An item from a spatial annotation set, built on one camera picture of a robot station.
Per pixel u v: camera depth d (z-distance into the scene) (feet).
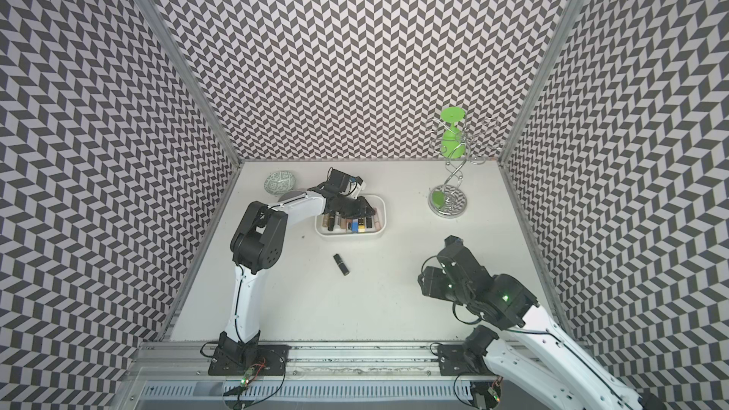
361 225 3.16
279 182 3.56
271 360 2.37
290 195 3.30
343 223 3.21
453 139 2.98
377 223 3.24
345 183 2.83
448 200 3.38
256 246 1.92
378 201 3.31
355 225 3.16
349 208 2.98
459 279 1.68
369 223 3.16
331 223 3.25
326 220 3.25
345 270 2.91
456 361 2.43
